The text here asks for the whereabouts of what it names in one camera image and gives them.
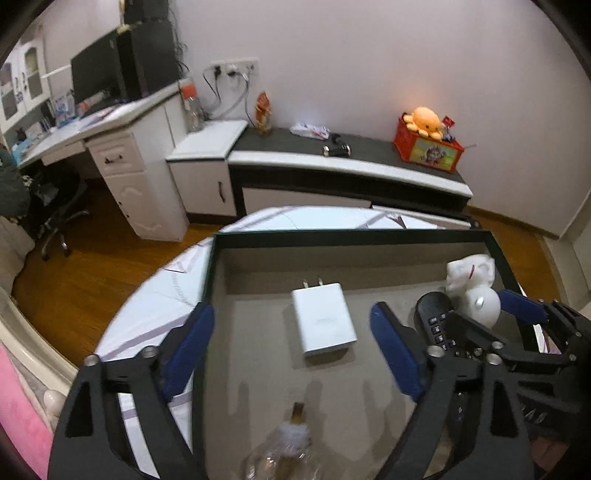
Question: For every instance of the white power adapter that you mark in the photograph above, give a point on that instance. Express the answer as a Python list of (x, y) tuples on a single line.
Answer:
[(323, 323)]

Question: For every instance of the orange octopus plush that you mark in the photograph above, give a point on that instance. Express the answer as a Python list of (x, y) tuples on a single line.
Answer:
[(425, 121)]

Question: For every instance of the black office chair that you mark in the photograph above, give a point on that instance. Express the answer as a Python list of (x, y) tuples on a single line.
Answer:
[(55, 198)]

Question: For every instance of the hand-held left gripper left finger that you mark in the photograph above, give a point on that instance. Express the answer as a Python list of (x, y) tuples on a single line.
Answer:
[(194, 341)]

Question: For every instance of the white desk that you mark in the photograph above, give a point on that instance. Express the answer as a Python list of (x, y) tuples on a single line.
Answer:
[(138, 161)]

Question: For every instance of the black computer monitor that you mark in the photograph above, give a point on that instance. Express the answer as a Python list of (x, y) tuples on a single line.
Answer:
[(94, 69)]

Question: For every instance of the clear plastic bottle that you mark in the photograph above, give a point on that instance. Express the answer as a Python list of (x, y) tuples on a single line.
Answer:
[(281, 452)]

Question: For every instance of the water bottle with orange lid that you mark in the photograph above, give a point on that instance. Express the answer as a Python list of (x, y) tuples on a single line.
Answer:
[(194, 110)]

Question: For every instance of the small white cabinet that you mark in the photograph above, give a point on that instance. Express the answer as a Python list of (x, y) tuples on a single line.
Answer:
[(207, 138)]

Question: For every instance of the round white table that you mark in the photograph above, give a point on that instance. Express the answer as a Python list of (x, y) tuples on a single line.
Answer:
[(152, 300)]

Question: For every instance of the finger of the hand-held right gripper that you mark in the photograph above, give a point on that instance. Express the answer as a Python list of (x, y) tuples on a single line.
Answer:
[(521, 304), (475, 337)]

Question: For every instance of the small toys in red box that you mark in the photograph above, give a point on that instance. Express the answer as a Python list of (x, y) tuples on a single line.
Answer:
[(450, 131)]

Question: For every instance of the black speaker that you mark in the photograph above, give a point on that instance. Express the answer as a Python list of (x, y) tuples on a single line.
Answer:
[(145, 10)]

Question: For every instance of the blue boxes on desk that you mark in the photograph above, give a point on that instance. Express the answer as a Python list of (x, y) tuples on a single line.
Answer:
[(64, 108)]

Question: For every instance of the dark green tray box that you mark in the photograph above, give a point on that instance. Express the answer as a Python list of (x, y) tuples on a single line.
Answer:
[(258, 369)]

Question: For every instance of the pink blanket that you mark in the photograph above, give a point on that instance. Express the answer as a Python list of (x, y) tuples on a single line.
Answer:
[(21, 424)]

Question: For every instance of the black and white TV stand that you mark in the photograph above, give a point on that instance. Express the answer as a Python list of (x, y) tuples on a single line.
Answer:
[(286, 141)]

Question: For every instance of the red storage box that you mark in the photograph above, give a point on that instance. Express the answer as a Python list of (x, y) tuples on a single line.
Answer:
[(429, 152)]

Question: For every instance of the white figurine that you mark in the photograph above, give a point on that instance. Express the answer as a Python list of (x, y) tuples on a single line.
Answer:
[(468, 272)]

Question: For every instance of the orange snack bag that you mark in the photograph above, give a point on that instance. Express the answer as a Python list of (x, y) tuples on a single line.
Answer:
[(264, 113)]

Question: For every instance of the white wall outlet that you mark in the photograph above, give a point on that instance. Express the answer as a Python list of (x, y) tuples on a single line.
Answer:
[(233, 65)]

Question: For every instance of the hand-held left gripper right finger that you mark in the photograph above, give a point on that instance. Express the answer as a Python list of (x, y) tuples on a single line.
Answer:
[(397, 350)]

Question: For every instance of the pearly white ball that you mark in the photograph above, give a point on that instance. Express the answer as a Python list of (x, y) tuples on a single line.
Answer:
[(482, 307)]

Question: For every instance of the black remote control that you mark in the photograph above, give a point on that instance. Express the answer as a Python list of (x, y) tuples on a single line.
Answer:
[(431, 314)]

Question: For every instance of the dark clothing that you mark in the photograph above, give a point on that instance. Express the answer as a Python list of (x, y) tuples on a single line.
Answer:
[(11, 184)]

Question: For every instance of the white wall cabinet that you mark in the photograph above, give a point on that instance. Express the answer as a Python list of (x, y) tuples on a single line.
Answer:
[(18, 83)]

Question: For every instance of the white bed frame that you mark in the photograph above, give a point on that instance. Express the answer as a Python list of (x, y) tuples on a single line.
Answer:
[(41, 378)]

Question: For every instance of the black computer tower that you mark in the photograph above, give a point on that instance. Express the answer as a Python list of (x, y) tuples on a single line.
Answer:
[(147, 60)]

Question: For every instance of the small black dumbbell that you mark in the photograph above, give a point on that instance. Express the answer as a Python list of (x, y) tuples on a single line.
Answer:
[(338, 147)]

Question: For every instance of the white plastic packet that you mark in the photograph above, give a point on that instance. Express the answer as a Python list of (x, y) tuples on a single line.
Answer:
[(309, 130)]

